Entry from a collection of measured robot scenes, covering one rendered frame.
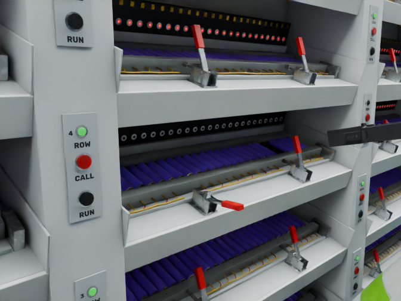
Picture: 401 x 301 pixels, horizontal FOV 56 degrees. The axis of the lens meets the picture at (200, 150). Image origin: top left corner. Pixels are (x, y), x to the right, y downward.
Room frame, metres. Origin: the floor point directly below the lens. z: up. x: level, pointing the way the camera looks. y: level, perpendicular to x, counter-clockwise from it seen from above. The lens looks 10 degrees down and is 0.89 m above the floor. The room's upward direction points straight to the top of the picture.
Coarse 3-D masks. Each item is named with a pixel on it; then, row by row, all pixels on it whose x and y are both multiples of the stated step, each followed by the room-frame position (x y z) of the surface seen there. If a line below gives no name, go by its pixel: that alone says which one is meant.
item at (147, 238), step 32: (256, 128) 0.89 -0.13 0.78; (320, 160) 0.88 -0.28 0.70; (352, 160) 0.85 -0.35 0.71; (192, 192) 0.62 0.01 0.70; (224, 192) 0.64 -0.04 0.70; (256, 192) 0.66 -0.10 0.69; (288, 192) 0.69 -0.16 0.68; (320, 192) 0.78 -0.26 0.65; (128, 224) 0.44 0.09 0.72; (160, 224) 0.51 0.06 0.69; (192, 224) 0.53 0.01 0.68; (224, 224) 0.58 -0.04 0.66; (128, 256) 0.46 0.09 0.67; (160, 256) 0.50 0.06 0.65
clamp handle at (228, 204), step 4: (208, 192) 0.56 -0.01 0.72; (208, 196) 0.57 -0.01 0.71; (208, 200) 0.56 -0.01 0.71; (212, 200) 0.55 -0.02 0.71; (216, 200) 0.55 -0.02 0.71; (220, 200) 0.55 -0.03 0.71; (220, 204) 0.54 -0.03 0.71; (224, 204) 0.53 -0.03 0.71; (228, 204) 0.53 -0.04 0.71; (232, 204) 0.52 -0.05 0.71; (236, 204) 0.52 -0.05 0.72; (240, 204) 0.52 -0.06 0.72; (232, 208) 0.52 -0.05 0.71; (236, 208) 0.51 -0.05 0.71; (240, 208) 0.51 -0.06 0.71
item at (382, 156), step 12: (384, 108) 1.37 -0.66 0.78; (384, 120) 1.05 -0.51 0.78; (396, 120) 1.35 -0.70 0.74; (384, 144) 1.04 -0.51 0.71; (396, 144) 1.12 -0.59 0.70; (372, 156) 0.92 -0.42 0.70; (384, 156) 0.99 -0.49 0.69; (396, 156) 1.03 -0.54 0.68; (372, 168) 0.94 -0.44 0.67; (384, 168) 1.00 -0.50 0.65
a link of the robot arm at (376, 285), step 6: (384, 270) 0.47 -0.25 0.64; (378, 276) 0.47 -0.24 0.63; (372, 282) 0.47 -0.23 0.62; (378, 282) 0.46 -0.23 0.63; (366, 288) 0.47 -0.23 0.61; (372, 288) 0.46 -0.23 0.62; (378, 288) 0.45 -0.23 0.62; (384, 288) 0.44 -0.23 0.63; (360, 294) 0.48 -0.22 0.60; (366, 294) 0.46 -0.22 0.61; (372, 294) 0.45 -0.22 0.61; (378, 294) 0.44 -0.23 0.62; (384, 294) 0.43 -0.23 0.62; (354, 300) 0.48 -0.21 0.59; (360, 300) 0.47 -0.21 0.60; (366, 300) 0.45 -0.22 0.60; (372, 300) 0.45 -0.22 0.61; (378, 300) 0.44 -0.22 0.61; (384, 300) 0.43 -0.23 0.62
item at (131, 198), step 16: (256, 160) 0.74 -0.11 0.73; (272, 160) 0.76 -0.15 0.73; (288, 160) 0.80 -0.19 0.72; (304, 160) 0.83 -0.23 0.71; (192, 176) 0.62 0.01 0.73; (208, 176) 0.63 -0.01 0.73; (224, 176) 0.66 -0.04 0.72; (240, 176) 0.70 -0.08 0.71; (256, 176) 0.70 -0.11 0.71; (128, 192) 0.54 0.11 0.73; (144, 192) 0.54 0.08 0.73; (160, 192) 0.56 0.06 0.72; (176, 192) 0.59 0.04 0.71; (128, 208) 0.53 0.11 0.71; (144, 208) 0.53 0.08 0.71
